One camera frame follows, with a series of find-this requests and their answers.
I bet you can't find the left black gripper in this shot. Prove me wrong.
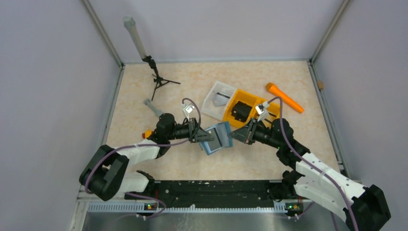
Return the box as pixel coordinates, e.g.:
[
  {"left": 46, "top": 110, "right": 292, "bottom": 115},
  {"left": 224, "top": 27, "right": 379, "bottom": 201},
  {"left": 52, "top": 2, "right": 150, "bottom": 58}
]
[{"left": 167, "top": 117, "right": 214, "bottom": 143}]

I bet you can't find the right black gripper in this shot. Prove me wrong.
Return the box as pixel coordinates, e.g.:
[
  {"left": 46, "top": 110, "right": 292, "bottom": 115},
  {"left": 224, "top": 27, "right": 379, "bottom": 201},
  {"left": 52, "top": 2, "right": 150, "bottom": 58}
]
[{"left": 229, "top": 117, "right": 282, "bottom": 149}]

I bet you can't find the blue card holder wallet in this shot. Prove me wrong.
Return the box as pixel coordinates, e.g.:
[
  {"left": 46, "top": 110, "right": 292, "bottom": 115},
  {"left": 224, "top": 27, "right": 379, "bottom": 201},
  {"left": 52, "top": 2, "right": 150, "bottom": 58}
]
[{"left": 200, "top": 121, "right": 233, "bottom": 155}]

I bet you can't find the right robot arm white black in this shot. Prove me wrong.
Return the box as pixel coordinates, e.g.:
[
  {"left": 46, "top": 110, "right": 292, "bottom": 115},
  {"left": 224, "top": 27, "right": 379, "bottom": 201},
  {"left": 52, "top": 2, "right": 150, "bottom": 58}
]
[{"left": 229, "top": 118, "right": 391, "bottom": 231}]

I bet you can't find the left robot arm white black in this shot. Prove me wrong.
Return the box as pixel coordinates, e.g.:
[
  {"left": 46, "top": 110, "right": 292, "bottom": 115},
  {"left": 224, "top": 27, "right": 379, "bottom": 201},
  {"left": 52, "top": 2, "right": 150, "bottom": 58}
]
[{"left": 79, "top": 113, "right": 214, "bottom": 201}]

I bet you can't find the black block in bin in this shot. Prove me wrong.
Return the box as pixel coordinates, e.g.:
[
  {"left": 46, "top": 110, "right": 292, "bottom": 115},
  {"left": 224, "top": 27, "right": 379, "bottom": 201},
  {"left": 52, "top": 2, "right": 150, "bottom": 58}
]
[{"left": 231, "top": 101, "right": 252, "bottom": 122}]

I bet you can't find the white plastic tray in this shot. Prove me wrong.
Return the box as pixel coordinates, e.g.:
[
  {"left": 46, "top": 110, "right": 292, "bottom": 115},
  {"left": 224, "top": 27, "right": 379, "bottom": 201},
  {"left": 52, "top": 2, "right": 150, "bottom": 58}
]
[{"left": 201, "top": 81, "right": 237, "bottom": 120}]

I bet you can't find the yellow two-compartment bin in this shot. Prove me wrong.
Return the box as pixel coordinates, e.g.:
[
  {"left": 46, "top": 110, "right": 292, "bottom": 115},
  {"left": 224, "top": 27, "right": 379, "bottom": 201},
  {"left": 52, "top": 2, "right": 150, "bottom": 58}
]
[{"left": 222, "top": 89, "right": 268, "bottom": 128}]

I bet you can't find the small yellow red toy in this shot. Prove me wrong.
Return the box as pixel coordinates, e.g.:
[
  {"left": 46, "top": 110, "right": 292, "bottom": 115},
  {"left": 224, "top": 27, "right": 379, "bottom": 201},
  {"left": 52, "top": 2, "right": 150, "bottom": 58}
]
[{"left": 142, "top": 129, "right": 153, "bottom": 139}]

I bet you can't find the grey dumbbell-shaped part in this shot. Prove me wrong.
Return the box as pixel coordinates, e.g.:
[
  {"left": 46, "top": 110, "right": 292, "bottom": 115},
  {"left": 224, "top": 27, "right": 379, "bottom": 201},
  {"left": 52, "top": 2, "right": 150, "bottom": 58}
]
[{"left": 143, "top": 98, "right": 163, "bottom": 117}]

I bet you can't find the black mini tripod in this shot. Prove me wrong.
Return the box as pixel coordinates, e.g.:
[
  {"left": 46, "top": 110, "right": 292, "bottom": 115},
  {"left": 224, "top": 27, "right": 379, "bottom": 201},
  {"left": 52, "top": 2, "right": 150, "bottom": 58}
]
[{"left": 142, "top": 55, "right": 180, "bottom": 101}]

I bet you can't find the grey tube on tripod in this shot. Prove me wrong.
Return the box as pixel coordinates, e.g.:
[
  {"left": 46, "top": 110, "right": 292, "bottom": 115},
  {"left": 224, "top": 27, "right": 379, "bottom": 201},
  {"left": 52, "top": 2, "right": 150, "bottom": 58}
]
[{"left": 123, "top": 16, "right": 147, "bottom": 61}]

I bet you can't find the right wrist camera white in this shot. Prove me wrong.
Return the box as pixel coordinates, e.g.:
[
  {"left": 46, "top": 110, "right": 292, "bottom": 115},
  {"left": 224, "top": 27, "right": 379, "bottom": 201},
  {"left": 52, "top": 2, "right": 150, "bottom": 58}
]
[{"left": 255, "top": 101, "right": 270, "bottom": 122}]

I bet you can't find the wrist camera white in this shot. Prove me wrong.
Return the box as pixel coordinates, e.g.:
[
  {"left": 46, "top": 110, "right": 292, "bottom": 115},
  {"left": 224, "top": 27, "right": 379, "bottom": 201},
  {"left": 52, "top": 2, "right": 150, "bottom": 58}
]
[
  {"left": 255, "top": 101, "right": 270, "bottom": 122},
  {"left": 182, "top": 103, "right": 195, "bottom": 120}
]

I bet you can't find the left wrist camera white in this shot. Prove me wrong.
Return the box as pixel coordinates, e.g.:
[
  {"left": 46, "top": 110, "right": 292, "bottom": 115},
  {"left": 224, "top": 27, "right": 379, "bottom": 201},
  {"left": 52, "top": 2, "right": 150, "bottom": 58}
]
[{"left": 182, "top": 103, "right": 195, "bottom": 120}]

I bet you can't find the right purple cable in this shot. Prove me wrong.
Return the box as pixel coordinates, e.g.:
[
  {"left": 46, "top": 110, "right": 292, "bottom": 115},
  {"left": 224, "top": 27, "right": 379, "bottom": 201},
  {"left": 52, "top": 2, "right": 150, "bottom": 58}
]
[{"left": 266, "top": 96, "right": 359, "bottom": 231}]

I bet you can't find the orange plastic cone handle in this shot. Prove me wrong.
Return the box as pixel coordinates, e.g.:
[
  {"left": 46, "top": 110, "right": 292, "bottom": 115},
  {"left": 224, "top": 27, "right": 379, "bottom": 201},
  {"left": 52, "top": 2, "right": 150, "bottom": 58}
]
[{"left": 266, "top": 82, "right": 304, "bottom": 114}]

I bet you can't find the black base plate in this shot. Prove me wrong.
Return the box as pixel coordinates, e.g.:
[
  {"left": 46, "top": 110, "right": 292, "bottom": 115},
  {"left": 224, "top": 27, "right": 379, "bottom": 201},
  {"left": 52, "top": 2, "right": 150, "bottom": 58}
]
[{"left": 142, "top": 180, "right": 306, "bottom": 208}]

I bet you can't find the small brown wall knob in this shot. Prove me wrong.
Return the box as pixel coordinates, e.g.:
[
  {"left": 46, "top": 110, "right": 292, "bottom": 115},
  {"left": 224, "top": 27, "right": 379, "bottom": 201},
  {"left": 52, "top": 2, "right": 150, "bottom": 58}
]
[{"left": 316, "top": 80, "right": 324, "bottom": 90}]

